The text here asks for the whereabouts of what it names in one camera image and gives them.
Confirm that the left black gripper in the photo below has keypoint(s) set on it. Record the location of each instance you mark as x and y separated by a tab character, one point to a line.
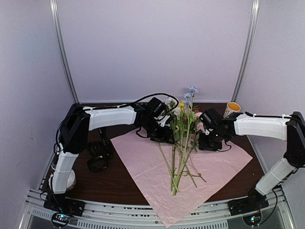
165	136

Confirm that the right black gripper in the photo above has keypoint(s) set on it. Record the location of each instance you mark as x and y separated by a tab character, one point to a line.
204	146

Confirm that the small red flower stem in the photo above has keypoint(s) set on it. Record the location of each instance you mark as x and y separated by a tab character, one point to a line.
197	111

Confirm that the dark yellow flower stem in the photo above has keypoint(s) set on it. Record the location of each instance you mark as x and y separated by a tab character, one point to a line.
188	169

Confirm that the patterned mug orange inside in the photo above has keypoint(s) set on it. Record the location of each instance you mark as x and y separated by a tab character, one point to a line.
231	107

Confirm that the blue flower stem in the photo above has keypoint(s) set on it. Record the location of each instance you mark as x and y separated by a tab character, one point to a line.
186	119

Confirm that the black printed ribbon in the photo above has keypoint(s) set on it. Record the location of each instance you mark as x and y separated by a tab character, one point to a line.
100	151

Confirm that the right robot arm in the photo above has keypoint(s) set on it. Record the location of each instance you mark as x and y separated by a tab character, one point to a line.
288	128

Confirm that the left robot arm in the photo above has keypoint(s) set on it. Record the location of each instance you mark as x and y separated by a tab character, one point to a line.
72	135

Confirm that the round white bowl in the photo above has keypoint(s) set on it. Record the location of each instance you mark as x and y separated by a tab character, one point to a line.
71	182

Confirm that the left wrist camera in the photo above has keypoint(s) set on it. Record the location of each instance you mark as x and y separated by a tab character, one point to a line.
165	120

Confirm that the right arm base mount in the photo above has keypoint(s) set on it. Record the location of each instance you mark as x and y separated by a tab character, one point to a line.
246	205

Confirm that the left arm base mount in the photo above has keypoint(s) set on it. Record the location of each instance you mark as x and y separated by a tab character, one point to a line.
68	206

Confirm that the right aluminium frame post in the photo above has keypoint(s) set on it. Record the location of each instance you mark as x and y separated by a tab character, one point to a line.
247	48

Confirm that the aluminium frame post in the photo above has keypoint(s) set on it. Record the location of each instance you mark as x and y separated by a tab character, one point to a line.
247	48
63	55

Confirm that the front aluminium rail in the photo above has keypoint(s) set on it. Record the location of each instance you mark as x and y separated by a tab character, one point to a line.
210	215

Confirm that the left aluminium frame post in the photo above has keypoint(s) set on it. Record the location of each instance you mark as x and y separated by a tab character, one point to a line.
63	55

